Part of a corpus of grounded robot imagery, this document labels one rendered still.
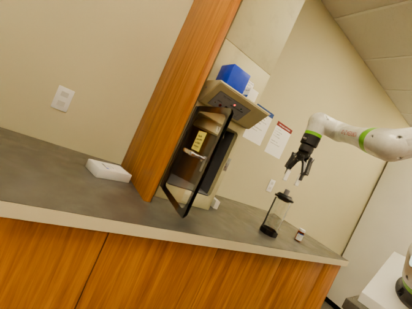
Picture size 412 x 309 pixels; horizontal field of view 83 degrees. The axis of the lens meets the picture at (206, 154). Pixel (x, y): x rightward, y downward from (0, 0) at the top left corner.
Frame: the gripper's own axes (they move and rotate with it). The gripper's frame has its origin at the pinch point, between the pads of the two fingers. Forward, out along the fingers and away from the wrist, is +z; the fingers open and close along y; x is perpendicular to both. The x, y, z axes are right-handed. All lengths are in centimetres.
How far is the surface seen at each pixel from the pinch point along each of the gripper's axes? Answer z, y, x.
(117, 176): 32, -18, -84
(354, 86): -112, -58, 103
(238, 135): -8.3, -11.7, -37.6
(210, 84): -21, -6, -67
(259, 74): -40, -12, -42
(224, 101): -18, -4, -58
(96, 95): 4, -53, -101
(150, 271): 51, 16, -69
